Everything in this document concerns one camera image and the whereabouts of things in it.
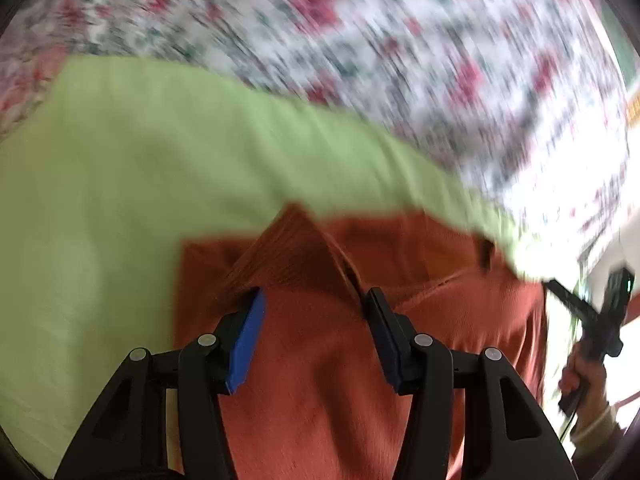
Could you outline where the orange knit sweater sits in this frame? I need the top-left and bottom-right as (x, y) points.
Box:
(175, 205), (548, 479)

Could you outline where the right forearm dark sleeve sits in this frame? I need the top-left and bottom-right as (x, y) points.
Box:
(570, 404), (624, 479)

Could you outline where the person's right hand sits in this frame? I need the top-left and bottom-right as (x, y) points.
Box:
(558, 341), (609, 424)

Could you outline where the floral white pink bedsheet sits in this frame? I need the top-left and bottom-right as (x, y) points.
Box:
(0, 0), (632, 241)

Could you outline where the light green blanket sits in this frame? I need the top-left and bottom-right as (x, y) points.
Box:
(1, 56), (535, 474)

